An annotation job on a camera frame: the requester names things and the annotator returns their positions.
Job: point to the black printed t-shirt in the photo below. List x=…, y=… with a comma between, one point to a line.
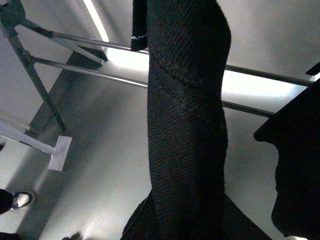
x=188, y=42

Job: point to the black garment with white logo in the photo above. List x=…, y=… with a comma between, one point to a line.
x=139, y=37

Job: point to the black garment at right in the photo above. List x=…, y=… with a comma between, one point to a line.
x=295, y=131

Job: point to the white sneaker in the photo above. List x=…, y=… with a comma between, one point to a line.
x=23, y=199

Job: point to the white stand with base plate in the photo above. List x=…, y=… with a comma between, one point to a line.
x=58, y=153

